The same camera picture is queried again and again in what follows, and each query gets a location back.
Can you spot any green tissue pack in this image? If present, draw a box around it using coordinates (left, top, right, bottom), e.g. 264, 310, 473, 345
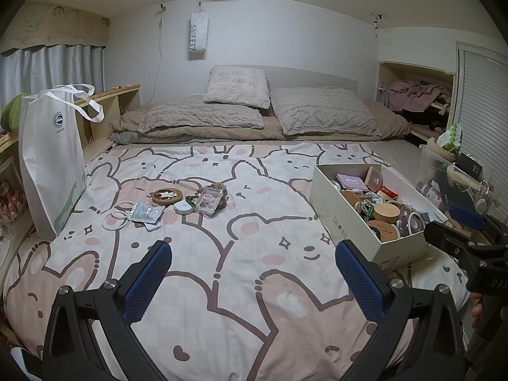
437, 123, 463, 153

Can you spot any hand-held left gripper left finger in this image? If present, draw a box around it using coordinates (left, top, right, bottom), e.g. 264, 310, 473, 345
43, 240, 175, 381

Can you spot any pink flat box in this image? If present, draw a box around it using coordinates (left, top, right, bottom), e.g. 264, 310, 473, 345
337, 173, 368, 191

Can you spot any printed bunny bedsheet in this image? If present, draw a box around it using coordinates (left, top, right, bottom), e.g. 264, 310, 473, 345
4, 141, 469, 381

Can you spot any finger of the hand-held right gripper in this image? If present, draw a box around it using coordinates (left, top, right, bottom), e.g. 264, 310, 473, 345
424, 221, 483, 264
450, 205, 497, 236

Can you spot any wooden bedside shelf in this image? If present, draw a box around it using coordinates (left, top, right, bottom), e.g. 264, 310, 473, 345
0, 84, 141, 247

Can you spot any white louvered door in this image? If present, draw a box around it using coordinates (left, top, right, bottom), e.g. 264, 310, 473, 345
454, 42, 508, 223

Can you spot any clear plastic bin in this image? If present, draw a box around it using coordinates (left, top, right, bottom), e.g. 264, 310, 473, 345
418, 143, 501, 243

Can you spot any white ring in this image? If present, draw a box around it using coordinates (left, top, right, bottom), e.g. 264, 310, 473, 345
102, 213, 131, 231

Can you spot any green plush toy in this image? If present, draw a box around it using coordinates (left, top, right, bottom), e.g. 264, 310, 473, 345
0, 92, 32, 131

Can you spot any beige blanket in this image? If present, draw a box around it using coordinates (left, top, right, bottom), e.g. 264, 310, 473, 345
109, 101, 411, 144

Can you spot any fluffy grey pillow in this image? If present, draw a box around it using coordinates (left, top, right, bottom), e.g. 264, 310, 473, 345
203, 65, 271, 110

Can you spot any small black box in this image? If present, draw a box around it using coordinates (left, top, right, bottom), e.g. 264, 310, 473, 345
456, 153, 483, 179

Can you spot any person's right hand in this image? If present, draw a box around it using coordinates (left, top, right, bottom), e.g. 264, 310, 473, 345
471, 291, 485, 329

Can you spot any white hanging paper bag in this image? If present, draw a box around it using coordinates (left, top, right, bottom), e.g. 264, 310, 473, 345
189, 2, 209, 61

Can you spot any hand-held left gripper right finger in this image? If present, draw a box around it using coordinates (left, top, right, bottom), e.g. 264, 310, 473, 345
335, 240, 465, 381

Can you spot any textured grey pillow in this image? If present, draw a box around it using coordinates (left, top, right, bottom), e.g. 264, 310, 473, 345
271, 86, 377, 136

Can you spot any white wall cable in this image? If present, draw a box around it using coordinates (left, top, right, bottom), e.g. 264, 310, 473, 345
153, 4, 167, 104

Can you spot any pile of clothes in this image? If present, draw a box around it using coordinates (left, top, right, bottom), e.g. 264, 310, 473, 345
381, 79, 453, 136

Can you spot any grey fluffy blanket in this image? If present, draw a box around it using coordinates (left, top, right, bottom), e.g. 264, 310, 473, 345
138, 99, 264, 133

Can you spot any grey folded sheet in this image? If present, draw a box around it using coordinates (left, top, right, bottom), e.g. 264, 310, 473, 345
110, 130, 144, 144

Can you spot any pink flower bunch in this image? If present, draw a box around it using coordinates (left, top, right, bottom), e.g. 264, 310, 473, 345
0, 183, 25, 227

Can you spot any silver foil packet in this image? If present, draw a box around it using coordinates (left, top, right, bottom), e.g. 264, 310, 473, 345
128, 202, 164, 224

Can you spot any beige doodle valance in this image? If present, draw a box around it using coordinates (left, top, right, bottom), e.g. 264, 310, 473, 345
0, 2, 111, 54

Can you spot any clear bag of pink bits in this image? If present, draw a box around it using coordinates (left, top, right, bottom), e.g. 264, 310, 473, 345
194, 188, 223, 217

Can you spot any white tote bag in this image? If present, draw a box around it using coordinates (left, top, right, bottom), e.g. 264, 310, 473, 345
18, 84, 105, 239

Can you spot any white cardboard box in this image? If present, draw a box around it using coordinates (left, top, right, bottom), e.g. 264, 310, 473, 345
310, 163, 448, 272

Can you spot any wooden lid jar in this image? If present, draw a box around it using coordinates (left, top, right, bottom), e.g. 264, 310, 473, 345
375, 202, 403, 223

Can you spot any grey curtain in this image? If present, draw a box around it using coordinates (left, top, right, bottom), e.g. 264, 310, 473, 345
0, 43, 106, 108

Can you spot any cork panda coaster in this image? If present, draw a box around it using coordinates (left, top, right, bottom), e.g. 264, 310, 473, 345
152, 188, 184, 207

